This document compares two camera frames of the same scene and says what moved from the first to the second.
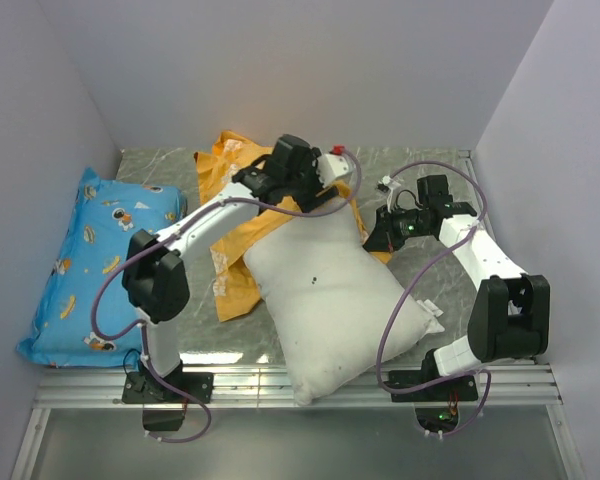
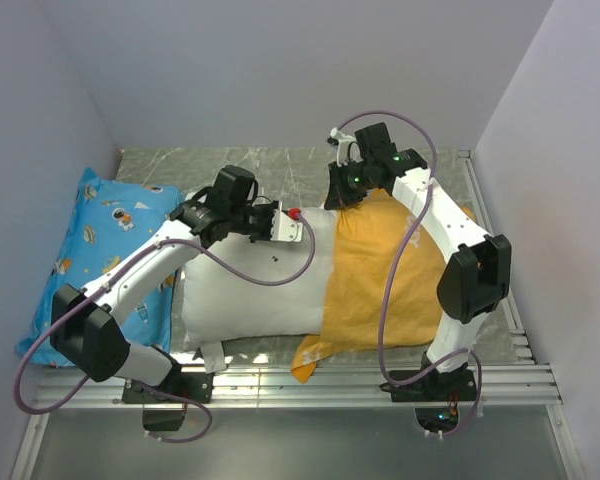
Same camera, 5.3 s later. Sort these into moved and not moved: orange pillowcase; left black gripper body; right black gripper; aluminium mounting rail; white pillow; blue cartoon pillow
Moved: white pillow; orange pillowcase; right black gripper; left black gripper body
Not moved: blue cartoon pillow; aluminium mounting rail
